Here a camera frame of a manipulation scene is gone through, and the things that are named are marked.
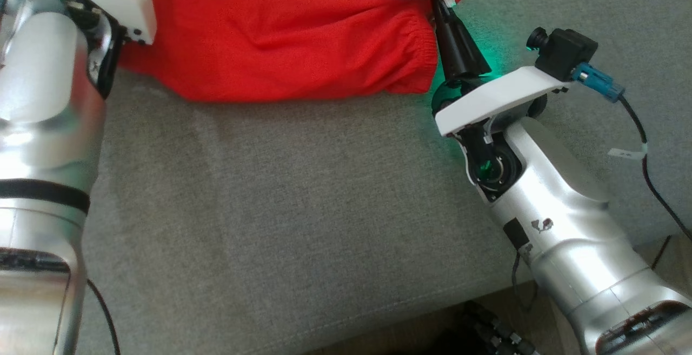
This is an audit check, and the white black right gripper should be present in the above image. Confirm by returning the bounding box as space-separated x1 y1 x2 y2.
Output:
432 0 564 203

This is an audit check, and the red shorts white stripe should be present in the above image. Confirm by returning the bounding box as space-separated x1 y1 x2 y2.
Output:
116 0 464 103

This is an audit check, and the grey sofa seat cushion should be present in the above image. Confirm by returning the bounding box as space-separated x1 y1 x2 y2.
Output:
65 0 692 355

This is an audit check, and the black corrugated cable conduit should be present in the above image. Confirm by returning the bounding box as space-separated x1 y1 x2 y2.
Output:
432 300 542 355

